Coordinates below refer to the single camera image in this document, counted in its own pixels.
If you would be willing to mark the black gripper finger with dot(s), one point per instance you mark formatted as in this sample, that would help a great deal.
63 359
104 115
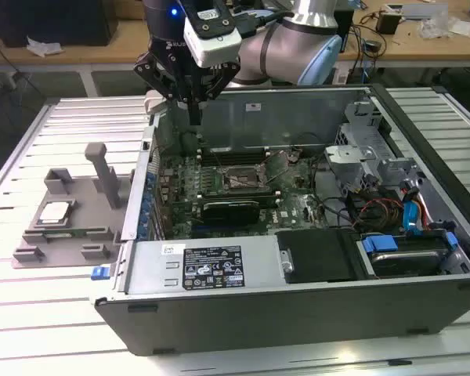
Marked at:
221 82
156 74

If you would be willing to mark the thin metal locking lever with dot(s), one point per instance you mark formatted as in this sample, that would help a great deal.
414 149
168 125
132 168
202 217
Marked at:
219 163
270 157

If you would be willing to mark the silver CPU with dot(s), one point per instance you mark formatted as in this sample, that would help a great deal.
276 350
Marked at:
55 213

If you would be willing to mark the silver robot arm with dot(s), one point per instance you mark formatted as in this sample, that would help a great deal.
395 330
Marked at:
282 47

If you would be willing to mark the CPU socket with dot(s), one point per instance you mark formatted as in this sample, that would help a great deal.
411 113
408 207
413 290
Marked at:
241 176

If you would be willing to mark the grey case release latch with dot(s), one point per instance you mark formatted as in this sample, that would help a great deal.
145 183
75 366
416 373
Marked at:
154 100

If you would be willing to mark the white sticker with black logo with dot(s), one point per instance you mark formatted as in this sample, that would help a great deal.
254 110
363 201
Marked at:
254 106

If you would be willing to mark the long wooden desk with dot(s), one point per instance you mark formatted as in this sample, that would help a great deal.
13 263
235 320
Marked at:
94 55

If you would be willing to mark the black RAM slot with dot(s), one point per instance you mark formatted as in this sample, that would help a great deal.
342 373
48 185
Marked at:
268 201
239 160
239 152
239 156
235 193
239 148

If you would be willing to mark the round coin cell battery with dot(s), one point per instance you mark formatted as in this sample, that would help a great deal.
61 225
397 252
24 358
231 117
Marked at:
293 156

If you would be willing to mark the blue card slot clip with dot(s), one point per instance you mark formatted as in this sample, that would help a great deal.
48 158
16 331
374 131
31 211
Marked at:
143 216
152 181
146 201
141 229

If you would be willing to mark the crumpled white paper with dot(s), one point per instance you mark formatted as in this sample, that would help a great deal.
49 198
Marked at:
45 47

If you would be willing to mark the large black box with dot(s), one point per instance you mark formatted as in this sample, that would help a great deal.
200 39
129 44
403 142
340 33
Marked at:
51 23

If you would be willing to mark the black graphics card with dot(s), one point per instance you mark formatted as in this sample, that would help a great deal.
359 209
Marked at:
231 213

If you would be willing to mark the green motherboard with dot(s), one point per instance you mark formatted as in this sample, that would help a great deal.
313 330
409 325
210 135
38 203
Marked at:
286 203

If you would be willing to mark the grey parts rack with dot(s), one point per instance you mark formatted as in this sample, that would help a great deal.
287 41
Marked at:
82 196

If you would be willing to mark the silver metal drive cage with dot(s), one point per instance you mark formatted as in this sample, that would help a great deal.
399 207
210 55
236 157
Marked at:
348 154

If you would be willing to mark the small white barcode sticker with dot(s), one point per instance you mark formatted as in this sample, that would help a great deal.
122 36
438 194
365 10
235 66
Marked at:
172 249

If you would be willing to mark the small dark cube box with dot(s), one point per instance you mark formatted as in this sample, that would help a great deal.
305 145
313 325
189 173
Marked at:
387 22

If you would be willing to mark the green RAM stick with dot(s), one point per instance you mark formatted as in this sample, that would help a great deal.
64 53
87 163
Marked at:
64 234

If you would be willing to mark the black regulatory label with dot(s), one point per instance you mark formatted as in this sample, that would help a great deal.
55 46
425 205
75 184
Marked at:
213 268

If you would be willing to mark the blue plastic latch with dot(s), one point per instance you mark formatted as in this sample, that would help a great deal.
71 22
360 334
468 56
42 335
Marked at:
100 273

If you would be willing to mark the grey flat tray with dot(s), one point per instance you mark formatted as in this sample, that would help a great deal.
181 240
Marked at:
423 11

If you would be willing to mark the clear plastic bags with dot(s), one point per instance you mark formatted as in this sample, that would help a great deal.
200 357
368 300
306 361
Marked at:
434 27

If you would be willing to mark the blue disk carrier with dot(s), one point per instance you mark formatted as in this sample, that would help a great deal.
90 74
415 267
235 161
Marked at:
380 243

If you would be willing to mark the open black PC case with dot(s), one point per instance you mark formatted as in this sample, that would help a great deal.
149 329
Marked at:
258 321

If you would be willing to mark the hard disk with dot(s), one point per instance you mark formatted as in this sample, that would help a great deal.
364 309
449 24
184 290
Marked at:
407 264

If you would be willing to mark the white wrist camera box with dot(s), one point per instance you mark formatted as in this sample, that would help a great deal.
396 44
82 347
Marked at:
219 47

